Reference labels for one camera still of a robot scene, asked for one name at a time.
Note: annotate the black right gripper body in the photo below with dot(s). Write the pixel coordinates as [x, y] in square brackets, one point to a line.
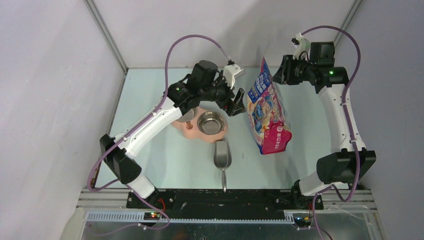
[296, 71]

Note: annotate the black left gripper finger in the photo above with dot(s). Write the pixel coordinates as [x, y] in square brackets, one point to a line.
[238, 103]
[231, 108]

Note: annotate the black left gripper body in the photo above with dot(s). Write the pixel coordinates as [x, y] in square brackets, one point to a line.
[219, 93]

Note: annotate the colourful cat food bag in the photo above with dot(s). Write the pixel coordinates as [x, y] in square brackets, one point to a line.
[267, 115]

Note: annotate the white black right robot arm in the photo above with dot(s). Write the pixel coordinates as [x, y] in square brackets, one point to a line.
[349, 160]

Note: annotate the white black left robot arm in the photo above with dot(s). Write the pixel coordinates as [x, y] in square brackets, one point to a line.
[206, 83]

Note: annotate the metal food scoop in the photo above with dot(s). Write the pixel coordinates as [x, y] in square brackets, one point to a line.
[222, 160]

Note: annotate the pink double pet bowl stand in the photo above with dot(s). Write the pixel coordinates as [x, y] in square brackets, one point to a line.
[190, 129]

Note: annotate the steel bowl near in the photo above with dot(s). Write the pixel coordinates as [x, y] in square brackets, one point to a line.
[210, 123]

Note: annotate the steel bowl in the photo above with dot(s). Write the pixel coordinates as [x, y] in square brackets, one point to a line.
[189, 116]
[210, 123]

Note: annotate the steel bowl far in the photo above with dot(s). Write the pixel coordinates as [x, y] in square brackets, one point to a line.
[189, 116]

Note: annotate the right controller board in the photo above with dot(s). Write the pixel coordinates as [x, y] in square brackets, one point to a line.
[303, 222]

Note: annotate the controller board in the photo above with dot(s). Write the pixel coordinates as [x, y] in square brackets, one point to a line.
[303, 222]
[152, 216]

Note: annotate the left controller board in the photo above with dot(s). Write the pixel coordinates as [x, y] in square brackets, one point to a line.
[152, 216]

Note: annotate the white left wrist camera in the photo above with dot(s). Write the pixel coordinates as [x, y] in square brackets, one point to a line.
[231, 72]

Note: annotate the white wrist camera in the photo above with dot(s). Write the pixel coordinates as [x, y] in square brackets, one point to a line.
[231, 72]
[301, 44]

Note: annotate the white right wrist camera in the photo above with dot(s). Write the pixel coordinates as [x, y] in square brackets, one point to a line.
[301, 44]

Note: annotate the aluminium frame rail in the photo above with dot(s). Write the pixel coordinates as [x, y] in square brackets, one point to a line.
[121, 204]

